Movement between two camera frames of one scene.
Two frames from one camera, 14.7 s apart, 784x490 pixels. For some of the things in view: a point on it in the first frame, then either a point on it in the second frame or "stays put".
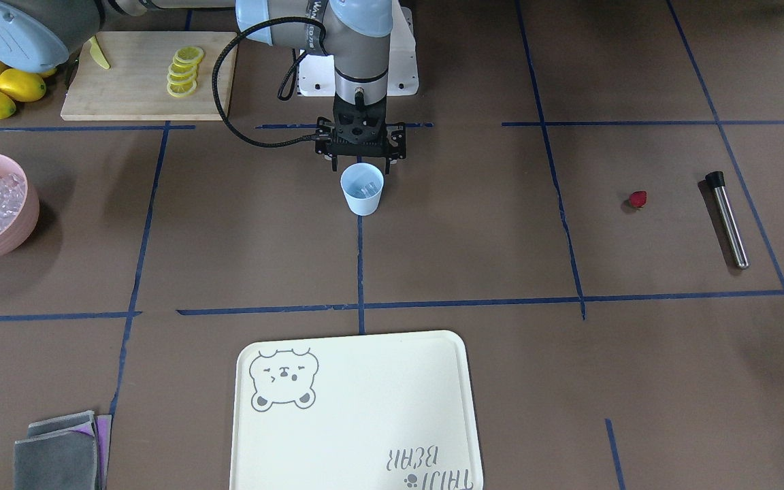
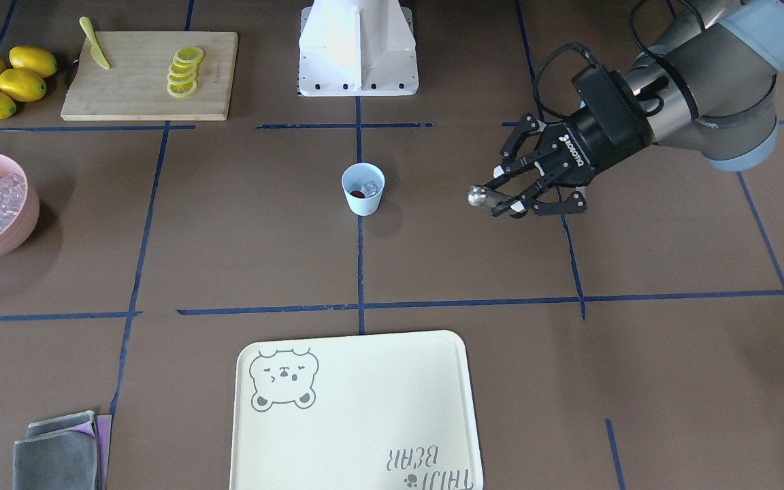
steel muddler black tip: (716, 179) → (478, 196)
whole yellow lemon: (22, 86) stays put
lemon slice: (181, 68) stays put
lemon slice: (181, 88) stays put
